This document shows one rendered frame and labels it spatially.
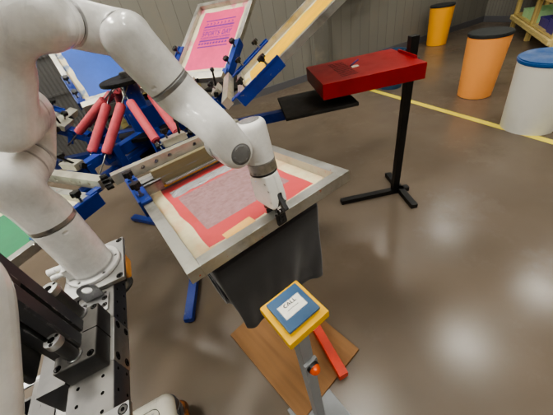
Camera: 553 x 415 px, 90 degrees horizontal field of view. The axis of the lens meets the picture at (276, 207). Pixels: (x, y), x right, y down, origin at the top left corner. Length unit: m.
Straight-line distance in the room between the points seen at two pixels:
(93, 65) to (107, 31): 2.40
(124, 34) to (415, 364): 1.73
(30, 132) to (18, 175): 0.08
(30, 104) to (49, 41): 0.12
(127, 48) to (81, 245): 0.42
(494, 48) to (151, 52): 4.10
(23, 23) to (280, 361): 1.61
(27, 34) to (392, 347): 1.77
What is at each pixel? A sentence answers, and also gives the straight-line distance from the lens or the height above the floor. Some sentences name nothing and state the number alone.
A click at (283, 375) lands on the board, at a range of 1.70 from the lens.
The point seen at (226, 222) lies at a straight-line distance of 0.89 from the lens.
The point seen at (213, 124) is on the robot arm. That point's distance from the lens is 0.56.
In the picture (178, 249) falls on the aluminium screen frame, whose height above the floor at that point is 1.08.
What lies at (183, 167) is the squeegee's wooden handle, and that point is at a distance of 1.25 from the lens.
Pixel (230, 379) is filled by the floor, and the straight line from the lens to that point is 1.78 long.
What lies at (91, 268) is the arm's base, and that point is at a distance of 0.78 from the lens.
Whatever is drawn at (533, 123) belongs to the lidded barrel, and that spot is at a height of 0.13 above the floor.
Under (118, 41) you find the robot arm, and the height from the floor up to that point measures 1.57.
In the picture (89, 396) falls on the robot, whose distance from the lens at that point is 0.65.
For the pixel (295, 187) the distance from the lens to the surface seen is 0.96.
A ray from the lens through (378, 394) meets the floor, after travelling 1.68.
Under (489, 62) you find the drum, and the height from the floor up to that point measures 0.44.
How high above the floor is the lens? 1.61
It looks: 39 degrees down
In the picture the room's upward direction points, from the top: 13 degrees counter-clockwise
